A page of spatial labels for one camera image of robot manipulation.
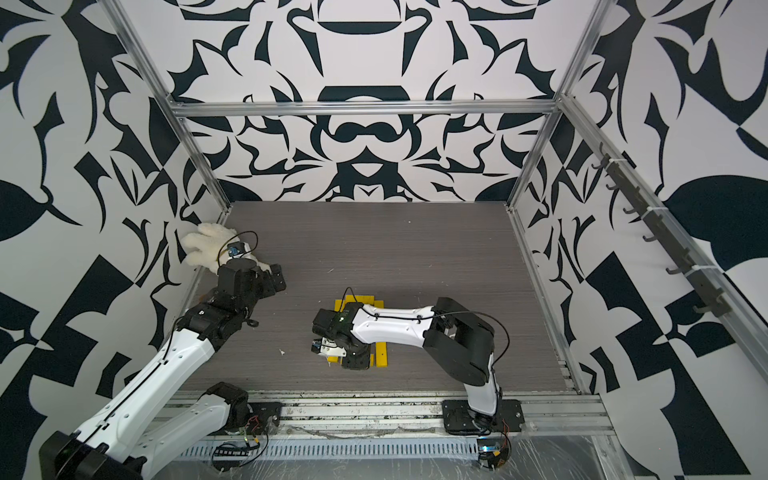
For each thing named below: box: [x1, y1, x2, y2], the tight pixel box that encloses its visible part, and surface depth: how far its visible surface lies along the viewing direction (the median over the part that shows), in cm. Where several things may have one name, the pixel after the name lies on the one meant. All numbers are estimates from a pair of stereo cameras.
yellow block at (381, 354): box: [375, 342, 387, 368], surface depth 85 cm
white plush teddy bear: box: [181, 222, 240, 274], surface depth 98 cm
